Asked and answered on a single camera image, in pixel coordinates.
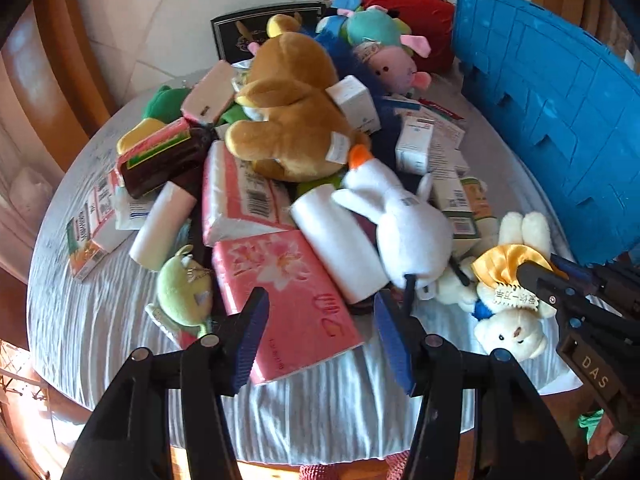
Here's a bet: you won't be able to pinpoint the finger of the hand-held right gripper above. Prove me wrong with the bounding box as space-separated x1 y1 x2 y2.
550 254 640 307
516 260 581 333

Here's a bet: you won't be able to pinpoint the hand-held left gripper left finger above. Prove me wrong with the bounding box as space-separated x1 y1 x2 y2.
60 287 271 480

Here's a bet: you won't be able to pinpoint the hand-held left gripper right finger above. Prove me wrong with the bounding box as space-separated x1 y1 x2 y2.
375 290 583 480

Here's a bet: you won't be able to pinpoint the white teddy bear yellow ribbon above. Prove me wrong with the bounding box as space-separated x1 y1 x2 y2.
437 211 556 361

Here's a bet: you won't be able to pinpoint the blue plastic crate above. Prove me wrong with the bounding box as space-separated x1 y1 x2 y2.
451 0 640 267

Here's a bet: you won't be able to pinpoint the grey cloth covered desktop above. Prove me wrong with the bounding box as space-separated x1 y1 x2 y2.
26 72 591 463

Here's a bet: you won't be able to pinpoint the person's right hand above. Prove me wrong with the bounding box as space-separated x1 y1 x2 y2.
592 425 632 467

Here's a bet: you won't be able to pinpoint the pink floral tissue pack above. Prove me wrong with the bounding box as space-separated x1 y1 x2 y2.
211 230 366 386

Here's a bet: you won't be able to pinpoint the small light green plush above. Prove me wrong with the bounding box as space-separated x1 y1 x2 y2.
146 245 213 348

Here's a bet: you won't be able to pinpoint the green white medicine box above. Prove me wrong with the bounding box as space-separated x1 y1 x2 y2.
445 210 502 257

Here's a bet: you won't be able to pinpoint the white goose plush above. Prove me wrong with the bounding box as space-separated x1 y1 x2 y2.
332 144 456 301

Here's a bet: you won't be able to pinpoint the white paper roll centre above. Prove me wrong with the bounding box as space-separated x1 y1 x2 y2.
290 186 391 306

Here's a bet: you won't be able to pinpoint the white paper roll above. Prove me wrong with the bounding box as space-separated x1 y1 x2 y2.
129 180 198 271
290 186 391 306

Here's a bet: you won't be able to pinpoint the white text-printed medicine box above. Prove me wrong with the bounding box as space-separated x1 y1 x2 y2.
429 150 473 212

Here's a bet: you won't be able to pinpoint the person's red patterned clothing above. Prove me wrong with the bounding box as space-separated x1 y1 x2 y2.
299 452 410 480

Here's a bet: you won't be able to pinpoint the white paper roll left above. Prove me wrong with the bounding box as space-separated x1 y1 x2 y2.
129 180 198 271

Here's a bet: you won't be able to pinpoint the pink white tissue pack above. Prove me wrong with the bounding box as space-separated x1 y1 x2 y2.
201 140 296 247

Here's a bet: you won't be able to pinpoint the white blue tissue packet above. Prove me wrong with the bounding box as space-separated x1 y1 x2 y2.
114 185 161 231

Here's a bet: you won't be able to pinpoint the orange green carton box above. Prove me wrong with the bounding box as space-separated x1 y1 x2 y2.
66 210 113 281

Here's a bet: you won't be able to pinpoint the dark brown pink-label pack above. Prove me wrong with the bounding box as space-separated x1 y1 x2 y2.
117 119 221 200

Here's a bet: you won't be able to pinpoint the white pink medicine box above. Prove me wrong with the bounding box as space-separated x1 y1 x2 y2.
90 167 126 253

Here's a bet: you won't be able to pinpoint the white red-stripe medicine box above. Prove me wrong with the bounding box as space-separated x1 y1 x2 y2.
395 97 467 128

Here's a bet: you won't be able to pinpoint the brown teddy bear plush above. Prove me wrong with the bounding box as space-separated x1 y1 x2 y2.
225 14 372 182

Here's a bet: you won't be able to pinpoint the small white carton box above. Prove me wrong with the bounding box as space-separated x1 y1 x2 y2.
326 76 381 133

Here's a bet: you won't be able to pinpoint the green yellow plush toy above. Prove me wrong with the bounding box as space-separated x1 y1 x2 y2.
116 85 191 155

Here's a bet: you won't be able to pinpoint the pink flat box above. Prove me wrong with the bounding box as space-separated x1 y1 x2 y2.
181 60 238 125

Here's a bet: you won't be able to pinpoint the pink pig plush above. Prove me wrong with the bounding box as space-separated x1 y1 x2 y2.
357 42 432 96

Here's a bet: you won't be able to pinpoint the light sheer curtain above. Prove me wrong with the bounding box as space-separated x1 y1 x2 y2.
0 50 66 281

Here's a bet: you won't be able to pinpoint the blue fuzzy plush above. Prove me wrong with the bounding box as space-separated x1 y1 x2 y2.
312 30 401 161

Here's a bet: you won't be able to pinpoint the red toy suitcase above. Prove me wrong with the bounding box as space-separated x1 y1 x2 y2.
348 0 456 72

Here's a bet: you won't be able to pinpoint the black gift box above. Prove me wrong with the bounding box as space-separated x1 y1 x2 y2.
210 1 328 63

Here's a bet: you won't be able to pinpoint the green blue plush pink ears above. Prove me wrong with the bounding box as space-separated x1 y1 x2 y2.
316 0 432 58

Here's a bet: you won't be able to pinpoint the brown wooden frame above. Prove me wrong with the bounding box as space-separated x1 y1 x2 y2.
532 0 640 63
30 0 126 171

